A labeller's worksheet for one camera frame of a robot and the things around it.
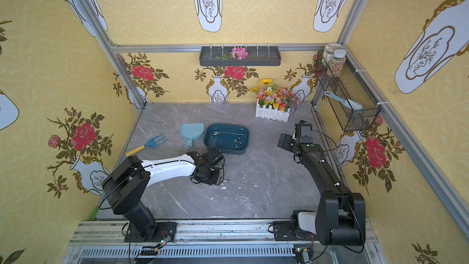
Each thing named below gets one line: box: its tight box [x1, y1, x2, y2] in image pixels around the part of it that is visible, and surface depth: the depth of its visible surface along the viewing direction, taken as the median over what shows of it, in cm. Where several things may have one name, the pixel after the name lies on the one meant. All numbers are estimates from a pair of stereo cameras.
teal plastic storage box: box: [203, 123, 250, 155], surface depth 105 cm
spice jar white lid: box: [326, 48, 347, 78], surface depth 81 cm
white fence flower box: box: [249, 78, 301, 123], surface depth 105 cm
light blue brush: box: [323, 90, 363, 112], surface depth 73 cm
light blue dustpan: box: [178, 122, 206, 149], surface depth 109 cm
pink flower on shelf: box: [229, 46, 249, 60], surface depth 90 cm
